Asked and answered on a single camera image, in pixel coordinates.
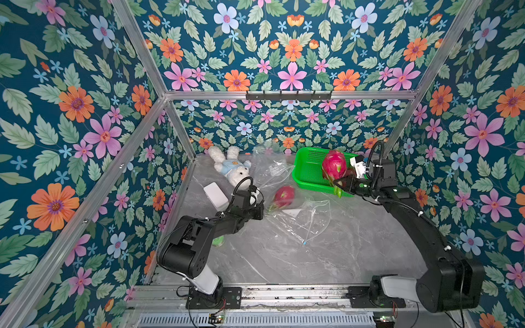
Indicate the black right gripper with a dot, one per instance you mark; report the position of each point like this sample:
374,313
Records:
350,182

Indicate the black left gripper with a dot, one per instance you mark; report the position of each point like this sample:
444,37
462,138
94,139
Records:
259,208

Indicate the pink dragon fruit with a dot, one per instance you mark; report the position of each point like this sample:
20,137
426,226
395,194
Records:
283,197
334,167

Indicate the clear zip-top bag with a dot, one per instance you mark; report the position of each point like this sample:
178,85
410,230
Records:
305,219
271,166

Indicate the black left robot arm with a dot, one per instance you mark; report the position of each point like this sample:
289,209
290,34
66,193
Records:
185,251

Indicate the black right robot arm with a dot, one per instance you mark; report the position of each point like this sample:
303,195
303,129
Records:
451,281

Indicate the white rectangular box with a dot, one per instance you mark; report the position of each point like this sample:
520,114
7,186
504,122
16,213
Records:
216,196

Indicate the white plush bear toy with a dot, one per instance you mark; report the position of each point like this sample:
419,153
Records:
229,165

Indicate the green plastic basket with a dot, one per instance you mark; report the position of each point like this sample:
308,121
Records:
308,172

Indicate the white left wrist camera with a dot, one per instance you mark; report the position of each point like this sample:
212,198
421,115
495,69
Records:
256,196

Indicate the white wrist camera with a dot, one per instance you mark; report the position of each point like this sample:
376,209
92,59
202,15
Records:
256,196
358,167

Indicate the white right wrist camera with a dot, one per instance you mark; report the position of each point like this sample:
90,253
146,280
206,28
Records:
358,167

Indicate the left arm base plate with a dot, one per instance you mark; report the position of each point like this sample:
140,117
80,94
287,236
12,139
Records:
222,298

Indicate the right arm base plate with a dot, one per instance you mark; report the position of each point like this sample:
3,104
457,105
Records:
366,297

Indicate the black hook rail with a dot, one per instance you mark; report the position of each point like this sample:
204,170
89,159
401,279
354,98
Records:
288,96

